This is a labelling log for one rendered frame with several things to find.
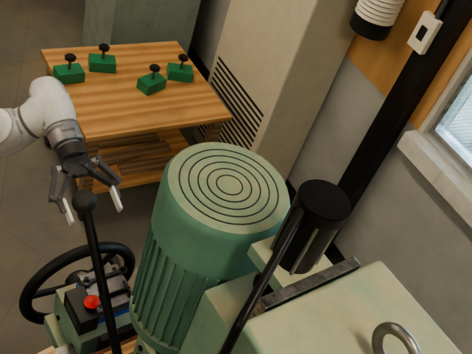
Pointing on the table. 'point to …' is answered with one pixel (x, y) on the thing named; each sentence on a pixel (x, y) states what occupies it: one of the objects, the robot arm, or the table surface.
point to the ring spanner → (105, 275)
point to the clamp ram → (119, 336)
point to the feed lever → (83, 196)
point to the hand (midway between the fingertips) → (95, 213)
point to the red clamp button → (91, 302)
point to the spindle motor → (201, 235)
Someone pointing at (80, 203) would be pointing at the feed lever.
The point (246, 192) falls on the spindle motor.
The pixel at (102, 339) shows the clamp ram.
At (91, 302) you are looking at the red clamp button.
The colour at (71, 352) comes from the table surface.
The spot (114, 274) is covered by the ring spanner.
